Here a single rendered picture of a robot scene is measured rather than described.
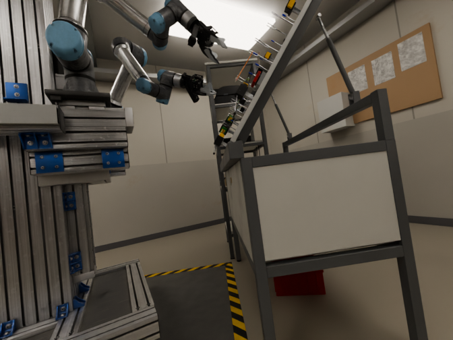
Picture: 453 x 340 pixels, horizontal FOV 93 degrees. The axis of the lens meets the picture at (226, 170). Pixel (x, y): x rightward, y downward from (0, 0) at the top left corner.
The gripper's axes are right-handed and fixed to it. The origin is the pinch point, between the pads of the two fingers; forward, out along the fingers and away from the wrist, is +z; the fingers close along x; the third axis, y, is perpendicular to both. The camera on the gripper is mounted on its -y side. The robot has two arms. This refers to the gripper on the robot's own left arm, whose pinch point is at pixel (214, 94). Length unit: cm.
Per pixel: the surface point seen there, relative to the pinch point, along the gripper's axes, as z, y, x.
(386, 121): 79, 24, -21
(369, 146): 75, 18, -31
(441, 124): 188, -45, 122
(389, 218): 91, 3, -48
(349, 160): 70, 15, -38
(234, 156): 30, 14, -53
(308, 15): 37, 42, 17
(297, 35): 36, 36, 8
